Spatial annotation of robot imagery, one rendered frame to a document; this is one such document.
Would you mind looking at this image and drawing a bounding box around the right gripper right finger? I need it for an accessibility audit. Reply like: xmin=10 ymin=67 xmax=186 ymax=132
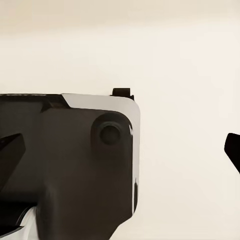
xmin=224 ymin=133 xmax=240 ymax=173

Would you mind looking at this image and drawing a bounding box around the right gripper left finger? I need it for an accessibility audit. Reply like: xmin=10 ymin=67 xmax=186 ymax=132
xmin=0 ymin=133 xmax=26 ymax=193

